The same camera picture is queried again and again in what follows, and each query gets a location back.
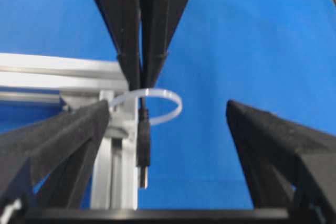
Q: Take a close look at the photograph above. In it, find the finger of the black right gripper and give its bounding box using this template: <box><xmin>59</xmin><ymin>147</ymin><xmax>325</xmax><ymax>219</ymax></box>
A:
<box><xmin>143</xmin><ymin>0</ymin><xmax>188</xmax><ymax>88</ymax></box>
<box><xmin>96</xmin><ymin>0</ymin><xmax>141</xmax><ymax>90</ymax></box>

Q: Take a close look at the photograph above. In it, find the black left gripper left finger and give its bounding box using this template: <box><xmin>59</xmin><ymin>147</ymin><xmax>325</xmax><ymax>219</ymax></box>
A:
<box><xmin>1</xmin><ymin>100</ymin><xmax>109</xmax><ymax>208</ymax></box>

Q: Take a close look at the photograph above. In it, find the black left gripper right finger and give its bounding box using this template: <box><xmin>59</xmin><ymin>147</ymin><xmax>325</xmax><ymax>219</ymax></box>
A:
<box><xmin>226</xmin><ymin>100</ymin><xmax>335</xmax><ymax>223</ymax></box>

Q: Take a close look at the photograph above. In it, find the black USB cable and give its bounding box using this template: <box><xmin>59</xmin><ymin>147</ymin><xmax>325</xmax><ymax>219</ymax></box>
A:
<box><xmin>136</xmin><ymin>95</ymin><xmax>152</xmax><ymax>189</ymax></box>

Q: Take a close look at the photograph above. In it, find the white zip tie loop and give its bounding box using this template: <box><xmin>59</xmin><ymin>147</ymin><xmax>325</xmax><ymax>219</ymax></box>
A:
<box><xmin>109</xmin><ymin>88</ymin><xmax>183</xmax><ymax>126</ymax></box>

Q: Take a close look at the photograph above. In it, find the silver aluminium extrusion frame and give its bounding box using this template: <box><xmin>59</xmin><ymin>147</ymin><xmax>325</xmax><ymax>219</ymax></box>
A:
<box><xmin>1</xmin><ymin>53</ymin><xmax>138</xmax><ymax>209</ymax></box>

